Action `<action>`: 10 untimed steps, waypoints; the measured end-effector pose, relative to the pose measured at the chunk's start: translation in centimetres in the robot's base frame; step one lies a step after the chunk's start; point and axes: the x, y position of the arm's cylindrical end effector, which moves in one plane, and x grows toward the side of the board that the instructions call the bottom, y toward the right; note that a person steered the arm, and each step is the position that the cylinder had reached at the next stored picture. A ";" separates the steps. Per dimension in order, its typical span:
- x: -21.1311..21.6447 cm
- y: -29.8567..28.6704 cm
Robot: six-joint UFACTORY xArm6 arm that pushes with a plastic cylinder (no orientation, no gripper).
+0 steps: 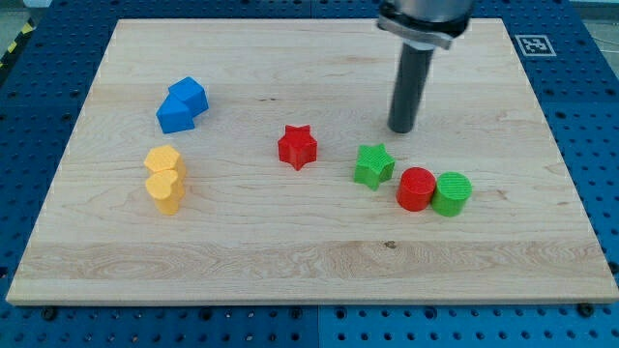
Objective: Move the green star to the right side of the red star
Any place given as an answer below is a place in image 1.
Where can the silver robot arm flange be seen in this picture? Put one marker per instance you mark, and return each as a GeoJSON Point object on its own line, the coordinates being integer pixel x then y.
{"type": "Point", "coordinates": [425, 24]}

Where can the red star block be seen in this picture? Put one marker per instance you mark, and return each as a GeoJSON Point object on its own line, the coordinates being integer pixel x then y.
{"type": "Point", "coordinates": [297, 146]}

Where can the green star block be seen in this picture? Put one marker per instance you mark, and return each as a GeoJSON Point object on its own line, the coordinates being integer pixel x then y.
{"type": "Point", "coordinates": [374, 165]}

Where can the light wooden board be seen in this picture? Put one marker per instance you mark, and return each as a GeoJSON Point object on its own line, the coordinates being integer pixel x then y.
{"type": "Point", "coordinates": [252, 230]}

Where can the red cylinder block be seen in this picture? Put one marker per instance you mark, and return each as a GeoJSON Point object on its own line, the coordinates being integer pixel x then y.
{"type": "Point", "coordinates": [416, 188]}

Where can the green cylinder block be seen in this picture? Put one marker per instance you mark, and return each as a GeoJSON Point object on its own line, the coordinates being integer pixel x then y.
{"type": "Point", "coordinates": [451, 193]}

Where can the blue cube block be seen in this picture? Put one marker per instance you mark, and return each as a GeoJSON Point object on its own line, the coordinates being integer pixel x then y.
{"type": "Point", "coordinates": [191, 94]}

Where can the yellow hexagon block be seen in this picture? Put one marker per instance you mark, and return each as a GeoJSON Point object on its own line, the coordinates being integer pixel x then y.
{"type": "Point", "coordinates": [165, 158]}

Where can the yellow heart block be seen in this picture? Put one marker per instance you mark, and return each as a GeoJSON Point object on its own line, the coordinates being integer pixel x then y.
{"type": "Point", "coordinates": [166, 189]}

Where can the blue pentagon block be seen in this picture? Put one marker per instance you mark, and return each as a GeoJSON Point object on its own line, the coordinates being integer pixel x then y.
{"type": "Point", "coordinates": [174, 115]}

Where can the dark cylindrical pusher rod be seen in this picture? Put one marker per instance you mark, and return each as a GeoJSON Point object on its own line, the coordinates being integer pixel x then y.
{"type": "Point", "coordinates": [409, 87]}

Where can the white fiducial marker tag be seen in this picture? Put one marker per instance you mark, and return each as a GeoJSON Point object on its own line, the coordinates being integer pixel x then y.
{"type": "Point", "coordinates": [534, 45]}

